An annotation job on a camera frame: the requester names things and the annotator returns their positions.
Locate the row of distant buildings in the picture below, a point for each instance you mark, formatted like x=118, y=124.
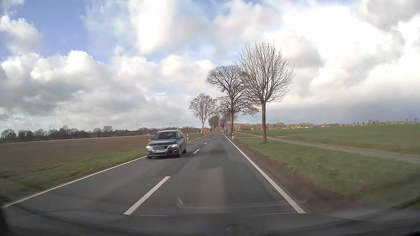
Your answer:
x=315, y=125

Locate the green field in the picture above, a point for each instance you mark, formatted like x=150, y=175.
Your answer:
x=361, y=136

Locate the grass verge with earth strip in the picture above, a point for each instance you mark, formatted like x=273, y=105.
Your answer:
x=328, y=170

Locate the grey cycle path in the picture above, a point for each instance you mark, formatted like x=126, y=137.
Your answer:
x=344, y=149

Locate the brown ploughed field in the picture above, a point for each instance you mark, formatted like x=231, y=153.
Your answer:
x=49, y=152

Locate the distant wood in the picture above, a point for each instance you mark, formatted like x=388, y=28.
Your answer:
x=65, y=133

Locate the dark grey estate car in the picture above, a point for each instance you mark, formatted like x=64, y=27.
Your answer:
x=166, y=144

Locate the row of bare trees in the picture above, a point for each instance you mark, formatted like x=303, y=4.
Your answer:
x=220, y=122

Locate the tall bare tree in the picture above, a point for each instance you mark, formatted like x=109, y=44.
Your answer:
x=264, y=85

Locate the grey asphalt road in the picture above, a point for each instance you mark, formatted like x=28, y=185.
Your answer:
x=213, y=170

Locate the car's own bonnet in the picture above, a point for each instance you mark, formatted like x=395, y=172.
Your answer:
x=210, y=223

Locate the broad bare tree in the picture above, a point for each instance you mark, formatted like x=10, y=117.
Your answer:
x=231, y=95

